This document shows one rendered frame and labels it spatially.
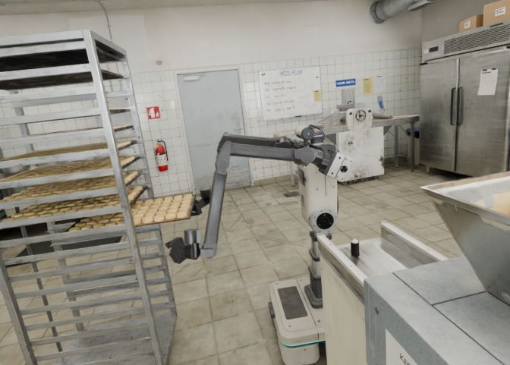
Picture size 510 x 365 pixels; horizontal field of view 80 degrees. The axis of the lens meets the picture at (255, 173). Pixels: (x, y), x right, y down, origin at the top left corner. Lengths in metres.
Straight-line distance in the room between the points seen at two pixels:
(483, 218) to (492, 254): 0.05
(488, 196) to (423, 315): 0.20
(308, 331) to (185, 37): 4.54
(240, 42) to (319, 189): 4.08
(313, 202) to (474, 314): 1.26
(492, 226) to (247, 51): 5.14
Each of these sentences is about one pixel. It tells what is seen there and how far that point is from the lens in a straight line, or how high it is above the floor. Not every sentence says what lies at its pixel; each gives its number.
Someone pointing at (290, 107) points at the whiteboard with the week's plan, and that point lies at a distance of 5.54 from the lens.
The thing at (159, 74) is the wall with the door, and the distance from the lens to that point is 5.25.
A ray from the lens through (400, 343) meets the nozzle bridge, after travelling 0.49.
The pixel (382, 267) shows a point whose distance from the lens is 1.23.
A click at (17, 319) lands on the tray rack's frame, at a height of 0.59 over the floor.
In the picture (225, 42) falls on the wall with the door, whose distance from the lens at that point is 5.38.
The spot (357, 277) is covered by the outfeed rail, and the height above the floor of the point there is 0.90.
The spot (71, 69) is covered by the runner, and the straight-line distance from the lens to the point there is 1.55.
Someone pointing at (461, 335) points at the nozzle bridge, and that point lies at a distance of 0.46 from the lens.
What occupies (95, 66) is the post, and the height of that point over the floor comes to 1.68.
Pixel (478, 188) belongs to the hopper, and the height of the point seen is 1.30.
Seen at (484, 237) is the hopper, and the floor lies 1.28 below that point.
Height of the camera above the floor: 1.46
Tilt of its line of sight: 13 degrees down
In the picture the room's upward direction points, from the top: 7 degrees counter-clockwise
